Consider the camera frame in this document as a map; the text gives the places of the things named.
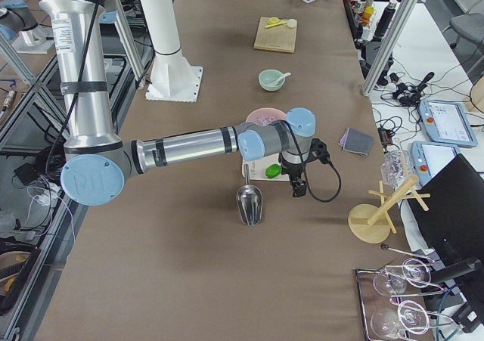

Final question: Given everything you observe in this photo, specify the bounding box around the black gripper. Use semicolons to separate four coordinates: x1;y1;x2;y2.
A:
281;159;307;197

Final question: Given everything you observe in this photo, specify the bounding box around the steel ice scoop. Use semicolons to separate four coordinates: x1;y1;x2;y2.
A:
236;163;262;226

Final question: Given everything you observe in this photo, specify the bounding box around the blue teach pendant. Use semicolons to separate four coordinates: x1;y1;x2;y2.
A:
411;141;460;186
418;99;478;147

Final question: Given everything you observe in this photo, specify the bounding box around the wine glass rack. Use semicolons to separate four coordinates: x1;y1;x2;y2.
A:
355;256;463;340

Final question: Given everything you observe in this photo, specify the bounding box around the black monitor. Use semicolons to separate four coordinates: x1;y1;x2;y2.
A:
408;154;483;261

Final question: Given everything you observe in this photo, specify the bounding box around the bamboo cutting board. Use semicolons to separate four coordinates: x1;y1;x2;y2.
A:
253;17;297;54

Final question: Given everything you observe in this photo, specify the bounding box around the yellow plastic knife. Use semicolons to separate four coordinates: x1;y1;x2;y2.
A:
265;21;287;29

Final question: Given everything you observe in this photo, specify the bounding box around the white ceramic spoon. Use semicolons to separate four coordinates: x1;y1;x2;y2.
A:
271;72;291;86

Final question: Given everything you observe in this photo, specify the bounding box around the mint green bowl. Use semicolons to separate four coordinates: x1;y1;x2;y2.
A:
258;69;285;91

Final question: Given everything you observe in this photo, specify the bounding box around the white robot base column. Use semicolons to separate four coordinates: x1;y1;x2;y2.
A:
141;0;203;103

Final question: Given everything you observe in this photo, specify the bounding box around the folded grey cloth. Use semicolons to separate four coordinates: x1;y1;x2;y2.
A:
339;128;374;157

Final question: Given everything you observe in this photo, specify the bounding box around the beige rectangular tray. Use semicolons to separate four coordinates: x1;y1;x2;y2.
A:
241;154;289;182

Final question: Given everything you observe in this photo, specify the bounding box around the blue teach pendant far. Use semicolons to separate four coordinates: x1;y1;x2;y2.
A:
418;99;478;147

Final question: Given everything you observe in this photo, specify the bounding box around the pink bowl of ice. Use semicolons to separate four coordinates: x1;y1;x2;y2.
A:
246;107;286;126

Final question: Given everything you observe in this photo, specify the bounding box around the blue teach pendant near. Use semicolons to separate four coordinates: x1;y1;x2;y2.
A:
411;141;460;186

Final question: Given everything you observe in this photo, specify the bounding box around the green lime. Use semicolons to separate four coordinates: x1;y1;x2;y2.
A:
265;163;281;179

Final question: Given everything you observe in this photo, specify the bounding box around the wooden cup tree stand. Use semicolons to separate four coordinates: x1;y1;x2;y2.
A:
347;154;431;243

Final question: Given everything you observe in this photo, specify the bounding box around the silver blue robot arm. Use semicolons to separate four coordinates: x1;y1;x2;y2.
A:
39;0;316;206

